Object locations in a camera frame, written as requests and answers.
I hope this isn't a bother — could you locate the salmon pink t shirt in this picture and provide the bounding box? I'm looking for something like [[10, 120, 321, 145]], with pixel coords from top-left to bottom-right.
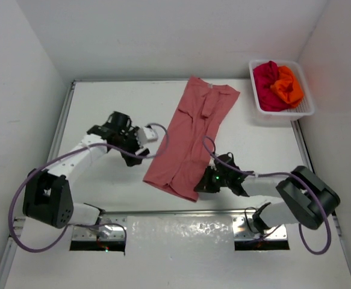
[[143, 76, 240, 202]]

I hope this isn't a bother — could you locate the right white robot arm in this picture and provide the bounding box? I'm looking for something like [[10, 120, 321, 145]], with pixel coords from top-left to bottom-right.
[[194, 153, 341, 234]]

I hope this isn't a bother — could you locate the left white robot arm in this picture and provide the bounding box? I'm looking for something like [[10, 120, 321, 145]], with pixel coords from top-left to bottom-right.
[[22, 112, 158, 229]]

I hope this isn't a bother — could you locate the white foam front board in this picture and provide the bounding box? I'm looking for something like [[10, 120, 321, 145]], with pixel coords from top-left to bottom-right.
[[6, 216, 351, 288]]

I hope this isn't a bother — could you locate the white plastic basket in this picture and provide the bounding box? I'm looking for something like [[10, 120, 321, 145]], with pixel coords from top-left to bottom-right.
[[249, 60, 315, 123]]

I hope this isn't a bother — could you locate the orange crumpled t shirt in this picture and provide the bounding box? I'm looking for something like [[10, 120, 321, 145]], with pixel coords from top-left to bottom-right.
[[270, 66, 304, 108]]

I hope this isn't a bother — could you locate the magenta crumpled t shirt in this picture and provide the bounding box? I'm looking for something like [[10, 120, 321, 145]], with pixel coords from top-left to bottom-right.
[[253, 61, 290, 112]]

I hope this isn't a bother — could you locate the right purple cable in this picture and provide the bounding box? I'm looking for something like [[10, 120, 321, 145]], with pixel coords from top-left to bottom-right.
[[202, 135, 332, 256]]

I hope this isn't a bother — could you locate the purple cable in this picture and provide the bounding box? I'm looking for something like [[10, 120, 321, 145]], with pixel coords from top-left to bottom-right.
[[8, 122, 170, 253], [202, 135, 332, 256]]

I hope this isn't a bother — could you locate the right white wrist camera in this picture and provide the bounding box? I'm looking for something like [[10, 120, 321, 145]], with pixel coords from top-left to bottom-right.
[[209, 159, 219, 170]]

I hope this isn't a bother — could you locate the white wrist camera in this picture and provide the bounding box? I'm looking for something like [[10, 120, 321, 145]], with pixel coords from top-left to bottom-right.
[[138, 126, 158, 145], [209, 159, 219, 170]]

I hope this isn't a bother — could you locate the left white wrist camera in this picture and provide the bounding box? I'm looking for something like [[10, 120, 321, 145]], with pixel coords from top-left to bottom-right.
[[138, 126, 158, 145]]

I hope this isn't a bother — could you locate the black thin cable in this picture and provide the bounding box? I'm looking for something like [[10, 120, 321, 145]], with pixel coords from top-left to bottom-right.
[[243, 206, 263, 234]]

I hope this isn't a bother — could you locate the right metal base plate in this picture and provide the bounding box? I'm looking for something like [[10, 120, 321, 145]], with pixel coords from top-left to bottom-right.
[[232, 214, 288, 242]]

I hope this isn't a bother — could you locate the metal base plate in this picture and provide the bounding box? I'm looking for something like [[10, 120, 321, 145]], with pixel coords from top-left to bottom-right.
[[232, 214, 288, 242], [72, 223, 126, 241]]

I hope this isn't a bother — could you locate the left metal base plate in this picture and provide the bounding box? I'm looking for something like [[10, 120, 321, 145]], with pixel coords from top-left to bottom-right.
[[72, 223, 126, 241]]

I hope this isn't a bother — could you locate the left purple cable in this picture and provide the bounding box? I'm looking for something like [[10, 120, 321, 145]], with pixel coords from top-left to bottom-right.
[[8, 122, 170, 253]]

